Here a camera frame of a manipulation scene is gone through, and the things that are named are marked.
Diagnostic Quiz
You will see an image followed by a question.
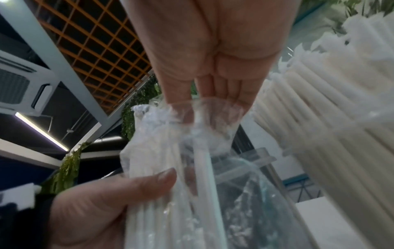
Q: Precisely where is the clear plastic straw bag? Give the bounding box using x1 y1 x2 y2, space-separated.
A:
119 97 312 249

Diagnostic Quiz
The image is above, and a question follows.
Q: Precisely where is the orange grid lattice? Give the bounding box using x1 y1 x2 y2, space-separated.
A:
34 0 155 115

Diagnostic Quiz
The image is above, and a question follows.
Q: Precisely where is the person's right hand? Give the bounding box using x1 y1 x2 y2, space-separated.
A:
123 0 298 115

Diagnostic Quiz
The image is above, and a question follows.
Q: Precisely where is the person's left hand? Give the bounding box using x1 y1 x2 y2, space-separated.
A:
49 167 178 249

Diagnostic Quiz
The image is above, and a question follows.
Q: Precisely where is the small green fern plant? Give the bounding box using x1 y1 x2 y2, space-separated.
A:
41 142 92 195

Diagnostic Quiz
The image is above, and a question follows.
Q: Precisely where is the white ceiling air conditioner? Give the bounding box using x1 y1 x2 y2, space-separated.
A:
0 49 60 117

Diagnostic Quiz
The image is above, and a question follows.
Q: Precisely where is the pale grey lattice frame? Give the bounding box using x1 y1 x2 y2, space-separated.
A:
0 0 155 146

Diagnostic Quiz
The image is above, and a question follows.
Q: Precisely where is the bundle of white straws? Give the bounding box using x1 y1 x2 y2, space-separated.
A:
126 9 394 249

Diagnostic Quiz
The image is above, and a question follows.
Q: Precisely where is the ceiling light strip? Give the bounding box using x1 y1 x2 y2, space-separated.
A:
14 112 69 152

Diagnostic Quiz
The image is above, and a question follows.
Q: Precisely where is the black marker wristband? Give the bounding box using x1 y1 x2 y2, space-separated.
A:
0 183 57 249

